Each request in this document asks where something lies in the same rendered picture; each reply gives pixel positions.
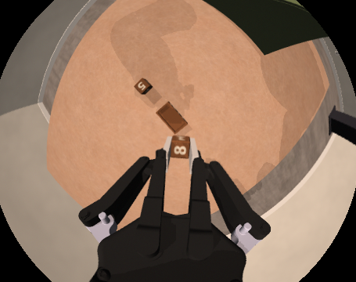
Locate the brown shallow tray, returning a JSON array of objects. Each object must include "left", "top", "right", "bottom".
[{"left": 156, "top": 101, "right": 188, "bottom": 134}]

